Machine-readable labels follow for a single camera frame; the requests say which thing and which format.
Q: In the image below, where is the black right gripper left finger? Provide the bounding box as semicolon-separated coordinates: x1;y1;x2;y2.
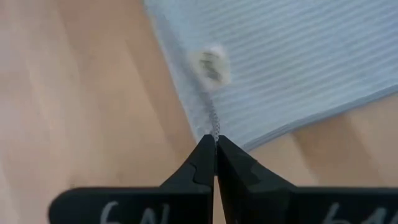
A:
159;134;217;189

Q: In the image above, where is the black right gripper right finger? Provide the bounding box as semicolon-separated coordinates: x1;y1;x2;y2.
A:
216;135;298;224

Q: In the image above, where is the light blue microfiber towel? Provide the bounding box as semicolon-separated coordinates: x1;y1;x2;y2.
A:
143;0;398;152

